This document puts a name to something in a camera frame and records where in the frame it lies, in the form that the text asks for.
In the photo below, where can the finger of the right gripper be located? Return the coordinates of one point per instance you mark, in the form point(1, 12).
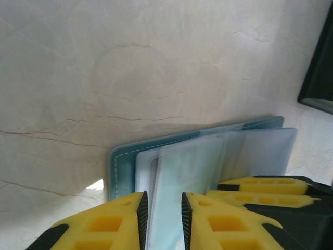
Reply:
point(260, 200)
point(265, 183)

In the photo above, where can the black grey chessboard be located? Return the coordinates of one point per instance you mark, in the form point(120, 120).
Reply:
point(322, 65)

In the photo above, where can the teal leather card holder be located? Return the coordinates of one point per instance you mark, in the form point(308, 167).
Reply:
point(125, 177)

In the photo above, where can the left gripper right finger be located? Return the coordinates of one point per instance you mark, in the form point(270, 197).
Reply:
point(226, 226)

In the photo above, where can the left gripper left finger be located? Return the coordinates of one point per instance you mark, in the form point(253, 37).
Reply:
point(104, 226)

